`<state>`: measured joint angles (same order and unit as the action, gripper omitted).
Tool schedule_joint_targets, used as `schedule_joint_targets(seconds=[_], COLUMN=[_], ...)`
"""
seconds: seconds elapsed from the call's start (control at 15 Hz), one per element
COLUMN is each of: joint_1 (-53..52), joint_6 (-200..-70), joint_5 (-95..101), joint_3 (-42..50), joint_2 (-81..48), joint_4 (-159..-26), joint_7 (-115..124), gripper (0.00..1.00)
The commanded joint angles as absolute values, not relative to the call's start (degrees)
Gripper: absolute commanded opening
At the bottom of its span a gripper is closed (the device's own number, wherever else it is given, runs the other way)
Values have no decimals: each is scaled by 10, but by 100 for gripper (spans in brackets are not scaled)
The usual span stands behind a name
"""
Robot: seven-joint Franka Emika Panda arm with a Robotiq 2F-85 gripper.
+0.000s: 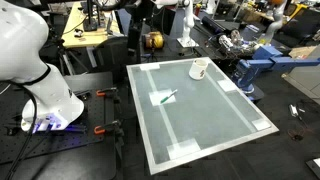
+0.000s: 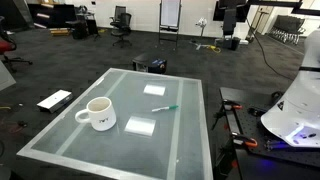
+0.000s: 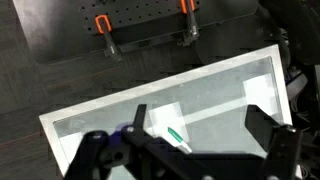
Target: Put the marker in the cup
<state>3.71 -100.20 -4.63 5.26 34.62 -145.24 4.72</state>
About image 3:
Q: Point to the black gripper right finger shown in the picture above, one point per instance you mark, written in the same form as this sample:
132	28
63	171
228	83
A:
281	142

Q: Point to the orange handled clamp near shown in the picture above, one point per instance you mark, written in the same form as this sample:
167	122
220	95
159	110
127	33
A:
104	27

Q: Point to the orange handled clamp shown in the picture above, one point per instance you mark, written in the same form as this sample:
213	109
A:
192	32
104	27

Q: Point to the glass board with metal frame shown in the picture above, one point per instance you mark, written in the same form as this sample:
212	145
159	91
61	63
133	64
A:
206	106

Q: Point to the orange handled clamp far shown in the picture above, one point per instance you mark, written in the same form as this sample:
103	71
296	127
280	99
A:
192	32

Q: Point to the black perforated breadboard plate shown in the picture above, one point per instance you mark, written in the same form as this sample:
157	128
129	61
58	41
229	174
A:
132	13

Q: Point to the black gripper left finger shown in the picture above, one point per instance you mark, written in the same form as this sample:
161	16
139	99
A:
142	154

